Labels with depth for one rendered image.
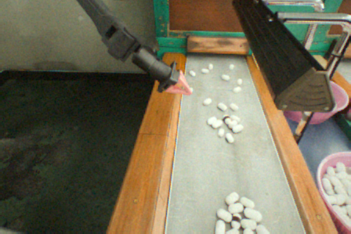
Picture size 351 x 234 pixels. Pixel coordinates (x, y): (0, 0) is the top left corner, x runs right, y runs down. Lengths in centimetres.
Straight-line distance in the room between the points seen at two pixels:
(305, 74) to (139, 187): 43
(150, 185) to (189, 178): 10
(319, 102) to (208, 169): 36
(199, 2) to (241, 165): 74
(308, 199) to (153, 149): 40
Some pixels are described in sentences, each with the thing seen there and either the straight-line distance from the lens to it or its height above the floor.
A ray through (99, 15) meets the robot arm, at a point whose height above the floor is 108.
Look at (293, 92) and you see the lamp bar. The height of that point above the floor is 107.
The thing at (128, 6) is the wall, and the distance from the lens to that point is 205.
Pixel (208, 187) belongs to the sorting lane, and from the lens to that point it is 60.
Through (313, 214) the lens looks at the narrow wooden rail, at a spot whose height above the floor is 76.
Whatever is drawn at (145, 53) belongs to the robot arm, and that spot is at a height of 99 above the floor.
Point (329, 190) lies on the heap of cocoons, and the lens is 71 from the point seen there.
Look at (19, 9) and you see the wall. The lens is 248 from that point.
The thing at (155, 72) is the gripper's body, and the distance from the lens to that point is 61.
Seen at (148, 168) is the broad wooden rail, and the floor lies 76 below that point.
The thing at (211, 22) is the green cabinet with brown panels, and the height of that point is 92.
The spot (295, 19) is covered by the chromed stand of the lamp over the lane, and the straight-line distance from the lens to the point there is 53.
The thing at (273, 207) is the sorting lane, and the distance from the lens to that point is 61.
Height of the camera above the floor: 125
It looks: 37 degrees down
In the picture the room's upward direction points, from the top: straight up
